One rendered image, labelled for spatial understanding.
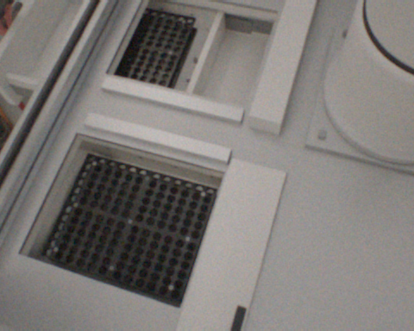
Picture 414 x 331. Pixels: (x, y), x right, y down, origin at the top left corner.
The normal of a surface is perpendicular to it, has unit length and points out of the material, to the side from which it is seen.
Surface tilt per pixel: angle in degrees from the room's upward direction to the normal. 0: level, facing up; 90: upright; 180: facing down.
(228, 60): 0
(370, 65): 90
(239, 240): 0
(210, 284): 0
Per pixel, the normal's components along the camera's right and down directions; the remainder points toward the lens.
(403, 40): -0.73, 0.65
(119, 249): -0.07, -0.41
